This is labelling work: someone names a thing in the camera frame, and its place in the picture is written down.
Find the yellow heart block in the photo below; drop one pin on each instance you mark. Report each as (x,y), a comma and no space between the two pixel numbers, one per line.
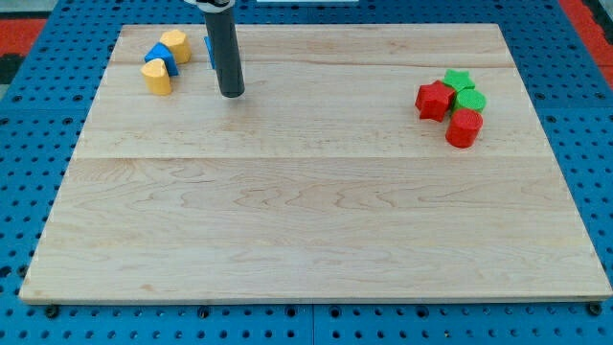
(156,77)

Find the red star block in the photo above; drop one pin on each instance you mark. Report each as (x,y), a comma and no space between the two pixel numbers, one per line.
(434,100)

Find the green cylinder block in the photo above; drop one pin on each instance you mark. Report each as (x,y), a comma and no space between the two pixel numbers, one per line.
(469,99)

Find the yellow pentagon block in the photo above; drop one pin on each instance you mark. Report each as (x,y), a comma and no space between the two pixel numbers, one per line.
(177,42)

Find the blue triangle block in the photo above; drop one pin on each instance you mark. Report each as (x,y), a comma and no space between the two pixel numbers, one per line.
(161,51)

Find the green star block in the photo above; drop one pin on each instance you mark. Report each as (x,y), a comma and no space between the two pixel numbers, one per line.
(458,80)

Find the light wooden board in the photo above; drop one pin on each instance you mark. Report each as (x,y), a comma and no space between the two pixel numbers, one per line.
(320,184)

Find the blue block behind rod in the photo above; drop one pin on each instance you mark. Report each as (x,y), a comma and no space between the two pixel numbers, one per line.
(210,51)

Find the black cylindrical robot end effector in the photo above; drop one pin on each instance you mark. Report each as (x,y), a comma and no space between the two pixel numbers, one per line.
(221,31)

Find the red cylinder block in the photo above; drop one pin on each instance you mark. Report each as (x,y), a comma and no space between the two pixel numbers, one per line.
(464,127)

